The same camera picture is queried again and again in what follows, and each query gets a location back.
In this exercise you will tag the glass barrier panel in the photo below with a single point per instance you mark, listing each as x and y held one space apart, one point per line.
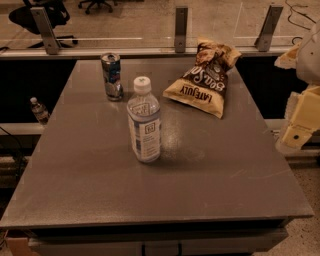
151 23

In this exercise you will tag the middle metal glass bracket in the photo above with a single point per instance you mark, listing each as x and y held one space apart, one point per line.
181 17

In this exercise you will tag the clear blue-label plastic bottle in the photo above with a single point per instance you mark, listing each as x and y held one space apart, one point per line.
144 121

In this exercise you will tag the small water bottle on floor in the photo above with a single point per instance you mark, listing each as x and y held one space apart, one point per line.
40 111

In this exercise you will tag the left metal glass bracket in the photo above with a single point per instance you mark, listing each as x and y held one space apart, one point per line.
52 46

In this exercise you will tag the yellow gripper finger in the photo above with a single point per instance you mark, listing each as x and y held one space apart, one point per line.
302 117
289 58

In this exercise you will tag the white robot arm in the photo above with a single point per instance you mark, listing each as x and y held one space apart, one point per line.
307 68

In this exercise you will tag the black office chair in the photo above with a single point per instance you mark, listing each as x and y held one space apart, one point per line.
56 11

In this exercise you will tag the black chair base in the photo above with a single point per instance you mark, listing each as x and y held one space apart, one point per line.
98 3

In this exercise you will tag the right metal glass bracket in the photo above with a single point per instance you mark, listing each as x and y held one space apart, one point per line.
263 41

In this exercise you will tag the brown chip bag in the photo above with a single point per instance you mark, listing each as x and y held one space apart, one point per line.
204 85

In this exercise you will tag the silver blue drink can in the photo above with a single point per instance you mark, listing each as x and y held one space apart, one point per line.
111 68

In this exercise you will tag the metal glass bracket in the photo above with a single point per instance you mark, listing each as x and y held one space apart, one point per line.
181 17
52 46
263 41

